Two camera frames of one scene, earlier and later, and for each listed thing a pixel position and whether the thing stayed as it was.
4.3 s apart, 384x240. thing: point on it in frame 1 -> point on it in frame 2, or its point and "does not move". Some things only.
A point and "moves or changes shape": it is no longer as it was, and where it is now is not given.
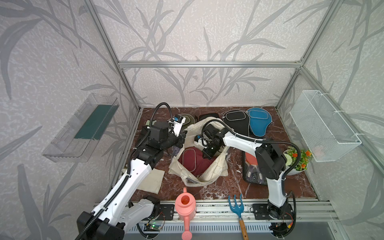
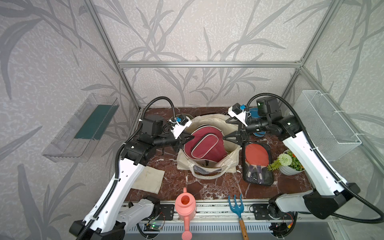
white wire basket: (327, 135) does not move
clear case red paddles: (251, 173) does not move
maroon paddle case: (193, 160) moves or changes shape
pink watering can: (185, 205) does not move
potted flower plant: (291, 154) does not move
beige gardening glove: (152, 182) does not move
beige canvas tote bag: (218, 170) -> (228, 164)
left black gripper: (180, 138) does not move
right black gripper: (206, 155) -> (243, 131)
